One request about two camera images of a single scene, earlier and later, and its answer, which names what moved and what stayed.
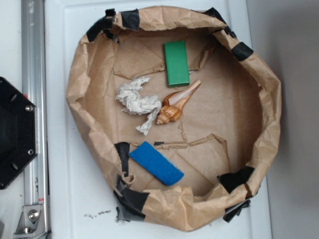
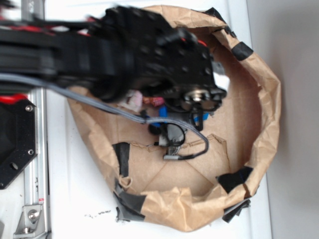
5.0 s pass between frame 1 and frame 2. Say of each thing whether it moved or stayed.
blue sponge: moved
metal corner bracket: stayed
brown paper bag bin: stayed
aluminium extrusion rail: stayed
